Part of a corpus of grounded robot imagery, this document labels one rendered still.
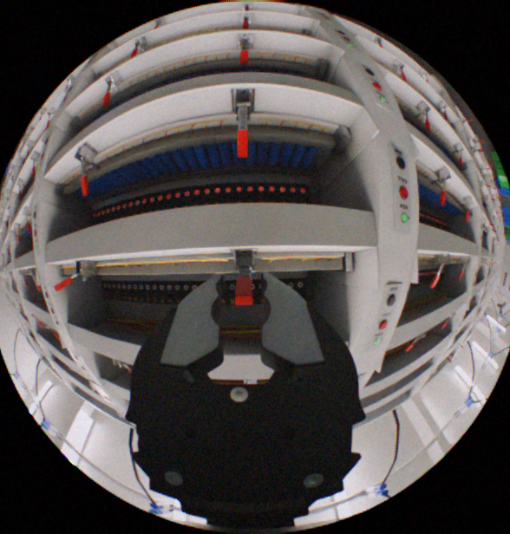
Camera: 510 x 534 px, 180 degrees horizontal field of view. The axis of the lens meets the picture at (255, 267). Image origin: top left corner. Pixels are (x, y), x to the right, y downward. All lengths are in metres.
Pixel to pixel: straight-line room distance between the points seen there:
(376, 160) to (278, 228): 0.16
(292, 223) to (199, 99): 0.20
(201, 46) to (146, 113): 0.20
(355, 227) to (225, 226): 0.14
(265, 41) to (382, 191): 0.34
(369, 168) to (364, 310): 0.19
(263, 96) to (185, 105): 0.10
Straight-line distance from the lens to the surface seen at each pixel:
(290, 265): 0.23
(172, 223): 0.19
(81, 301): 0.54
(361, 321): 0.26
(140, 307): 0.52
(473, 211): 0.89
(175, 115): 0.27
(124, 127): 0.30
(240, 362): 0.26
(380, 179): 0.23
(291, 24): 0.59
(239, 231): 0.17
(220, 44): 0.40
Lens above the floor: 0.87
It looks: 17 degrees up
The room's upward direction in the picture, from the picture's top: 179 degrees clockwise
